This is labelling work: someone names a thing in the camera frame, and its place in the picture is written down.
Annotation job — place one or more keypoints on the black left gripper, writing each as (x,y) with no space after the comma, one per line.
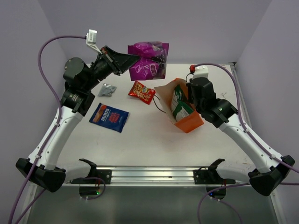
(117,62)

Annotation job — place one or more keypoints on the purple snack bag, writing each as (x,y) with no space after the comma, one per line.
(153,60)

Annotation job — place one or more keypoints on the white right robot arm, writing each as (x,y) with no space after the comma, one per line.
(268,169)

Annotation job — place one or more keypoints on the aluminium table edge rail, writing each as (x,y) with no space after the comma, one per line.
(244,110)

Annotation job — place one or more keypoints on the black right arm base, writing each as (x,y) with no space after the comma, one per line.
(208,175)

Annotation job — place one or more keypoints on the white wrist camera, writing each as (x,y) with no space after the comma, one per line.
(199,71)
(91,37)

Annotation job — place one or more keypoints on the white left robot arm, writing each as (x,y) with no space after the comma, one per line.
(41,165)

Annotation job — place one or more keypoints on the silver grey snack packet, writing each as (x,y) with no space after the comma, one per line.
(107,90)

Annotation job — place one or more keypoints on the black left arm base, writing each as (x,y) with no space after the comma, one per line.
(93,172)

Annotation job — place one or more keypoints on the blue Burts crisps bag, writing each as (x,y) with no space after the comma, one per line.
(109,117)

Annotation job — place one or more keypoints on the green snack bag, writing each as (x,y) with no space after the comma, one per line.
(180,107)

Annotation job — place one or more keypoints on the orange paper bag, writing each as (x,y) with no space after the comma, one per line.
(164,94)

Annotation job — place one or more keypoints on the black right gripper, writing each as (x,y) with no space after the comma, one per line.
(189,90)

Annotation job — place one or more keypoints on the aluminium front mounting rail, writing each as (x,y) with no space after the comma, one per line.
(157,176)

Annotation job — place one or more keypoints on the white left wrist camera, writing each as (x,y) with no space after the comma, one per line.
(91,37)

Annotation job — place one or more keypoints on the red snack packet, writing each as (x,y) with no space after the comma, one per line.
(142,92)

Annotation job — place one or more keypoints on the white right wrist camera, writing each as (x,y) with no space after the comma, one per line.
(199,71)

